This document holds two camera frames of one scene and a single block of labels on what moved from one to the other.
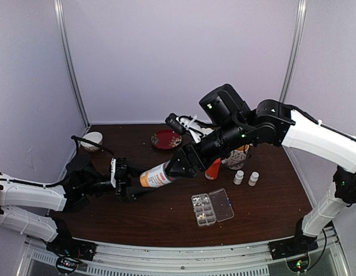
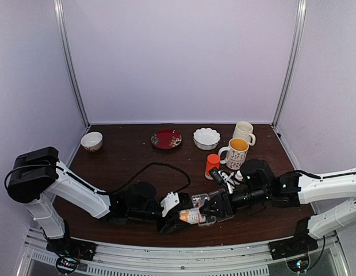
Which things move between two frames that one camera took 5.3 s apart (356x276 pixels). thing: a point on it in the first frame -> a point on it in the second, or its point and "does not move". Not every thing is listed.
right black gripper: (185, 158) -> (224, 204)
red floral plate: (165, 138) does not move
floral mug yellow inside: (236, 160) does not move
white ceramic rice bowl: (94, 136) does not move
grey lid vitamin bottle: (156, 176) -> (192, 215)
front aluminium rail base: (329, 257) does not move
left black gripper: (130, 192) -> (168, 227)
